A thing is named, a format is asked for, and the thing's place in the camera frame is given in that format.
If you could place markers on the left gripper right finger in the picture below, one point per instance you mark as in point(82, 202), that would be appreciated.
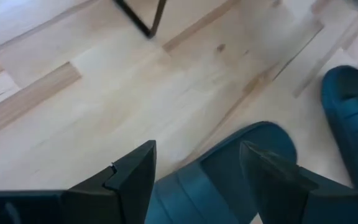
point(275, 186)

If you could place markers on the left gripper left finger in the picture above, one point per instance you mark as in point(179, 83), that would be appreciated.
point(129, 186)

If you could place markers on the wooden shelf with black frame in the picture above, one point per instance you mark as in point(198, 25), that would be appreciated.
point(148, 29)

